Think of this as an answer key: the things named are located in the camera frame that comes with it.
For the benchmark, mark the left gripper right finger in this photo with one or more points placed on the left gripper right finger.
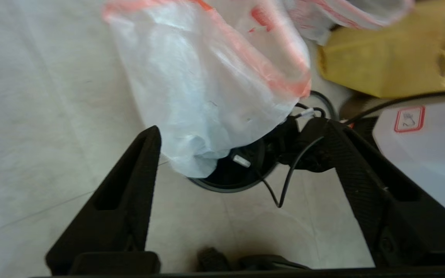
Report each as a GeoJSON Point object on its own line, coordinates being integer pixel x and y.
{"type": "Point", "coordinates": [400, 220]}

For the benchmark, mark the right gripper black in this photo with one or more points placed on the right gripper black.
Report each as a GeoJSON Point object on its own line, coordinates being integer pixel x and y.
{"type": "Point", "coordinates": [299, 150]}

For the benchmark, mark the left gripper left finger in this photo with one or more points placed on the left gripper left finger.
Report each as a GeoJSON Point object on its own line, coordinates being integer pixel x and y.
{"type": "Point", "coordinates": [118, 208]}

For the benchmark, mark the black round trash bin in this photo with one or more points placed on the black round trash bin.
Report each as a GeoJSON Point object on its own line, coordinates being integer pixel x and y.
{"type": "Point", "coordinates": [226, 185]}

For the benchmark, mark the white cartoon-print plastic bag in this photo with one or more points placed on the white cartoon-print plastic bag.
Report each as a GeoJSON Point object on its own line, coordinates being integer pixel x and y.
{"type": "Point", "coordinates": [199, 96]}

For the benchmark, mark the used white red-print trash bag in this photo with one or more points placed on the used white red-print trash bag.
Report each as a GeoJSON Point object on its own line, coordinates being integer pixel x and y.
{"type": "Point", "coordinates": [323, 19]}

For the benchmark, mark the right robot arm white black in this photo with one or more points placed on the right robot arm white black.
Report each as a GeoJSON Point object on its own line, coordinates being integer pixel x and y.
{"type": "Point", "coordinates": [419, 162]}

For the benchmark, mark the yellow fabric tote bag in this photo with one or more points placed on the yellow fabric tote bag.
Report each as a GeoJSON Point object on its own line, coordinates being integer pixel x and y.
{"type": "Point", "coordinates": [381, 58]}

